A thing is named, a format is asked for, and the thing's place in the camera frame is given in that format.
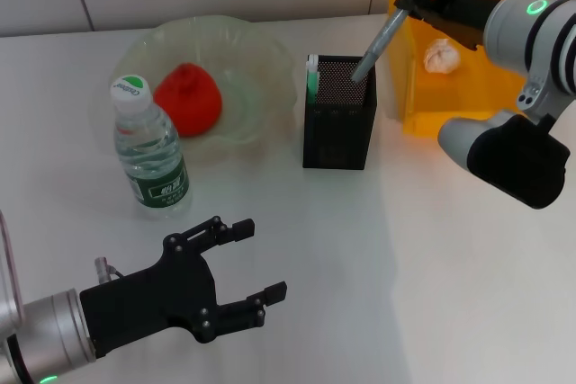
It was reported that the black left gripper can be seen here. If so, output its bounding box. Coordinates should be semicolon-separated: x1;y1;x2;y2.
79;216;288;356

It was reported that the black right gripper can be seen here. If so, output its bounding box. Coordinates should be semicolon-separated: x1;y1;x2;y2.
393;0;503;51

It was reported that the white paper ball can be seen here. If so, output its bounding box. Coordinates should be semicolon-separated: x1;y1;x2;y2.
423;37;463;75

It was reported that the grey glitter marker pen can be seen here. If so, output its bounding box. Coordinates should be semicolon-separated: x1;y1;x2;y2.
350;0;441;84

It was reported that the clear green-label water bottle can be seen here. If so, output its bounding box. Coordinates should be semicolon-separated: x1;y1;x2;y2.
111;73;191;219

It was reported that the green utility knife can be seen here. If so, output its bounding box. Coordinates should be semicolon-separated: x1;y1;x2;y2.
305;53;321;104

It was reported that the red cone-shaped object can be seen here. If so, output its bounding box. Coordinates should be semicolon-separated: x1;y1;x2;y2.
152;64;223;138

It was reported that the black mesh pen holder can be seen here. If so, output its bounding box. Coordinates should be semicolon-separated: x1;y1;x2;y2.
301;54;376;170

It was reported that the clear glass fruit plate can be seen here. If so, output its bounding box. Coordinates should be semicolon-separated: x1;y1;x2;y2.
88;16;301;154

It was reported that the yellow plastic bin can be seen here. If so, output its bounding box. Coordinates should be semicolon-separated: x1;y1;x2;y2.
386;0;526;136

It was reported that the left gripper cable with connector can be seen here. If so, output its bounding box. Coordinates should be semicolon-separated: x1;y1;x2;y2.
93;256;125;282

